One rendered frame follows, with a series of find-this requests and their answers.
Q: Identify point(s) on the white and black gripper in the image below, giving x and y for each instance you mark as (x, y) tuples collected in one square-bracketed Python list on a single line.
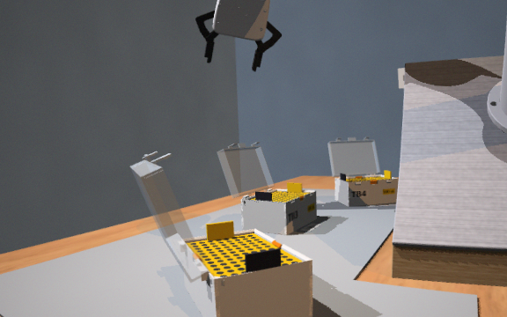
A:
[(245, 19)]

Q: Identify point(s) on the grey bench mat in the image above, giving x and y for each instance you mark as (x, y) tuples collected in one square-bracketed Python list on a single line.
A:
[(139, 277)]

